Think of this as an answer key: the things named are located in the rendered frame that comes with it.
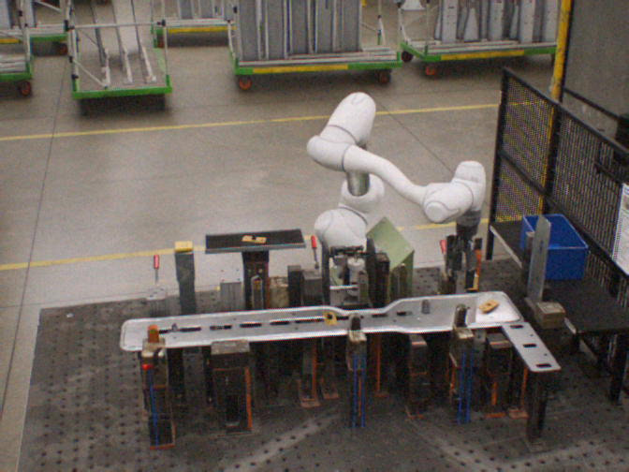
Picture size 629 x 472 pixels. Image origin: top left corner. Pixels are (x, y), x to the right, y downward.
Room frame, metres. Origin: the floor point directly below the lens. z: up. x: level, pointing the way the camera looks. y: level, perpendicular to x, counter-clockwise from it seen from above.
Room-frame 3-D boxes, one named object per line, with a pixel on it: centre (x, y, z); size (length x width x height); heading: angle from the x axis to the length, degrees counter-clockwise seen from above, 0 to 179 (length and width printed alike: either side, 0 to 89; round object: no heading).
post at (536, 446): (2.23, -0.70, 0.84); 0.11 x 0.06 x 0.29; 8
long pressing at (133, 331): (2.51, -0.01, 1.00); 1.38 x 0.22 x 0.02; 98
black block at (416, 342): (2.39, -0.33, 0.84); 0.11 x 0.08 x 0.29; 8
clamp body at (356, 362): (2.36, -0.12, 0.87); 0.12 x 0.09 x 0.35; 8
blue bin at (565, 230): (2.90, -0.88, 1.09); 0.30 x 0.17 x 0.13; 3
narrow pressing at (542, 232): (2.61, -0.75, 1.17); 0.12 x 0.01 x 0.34; 8
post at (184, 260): (2.78, 0.50, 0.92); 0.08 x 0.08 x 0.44; 8
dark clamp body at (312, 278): (2.71, 0.03, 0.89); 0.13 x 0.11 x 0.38; 8
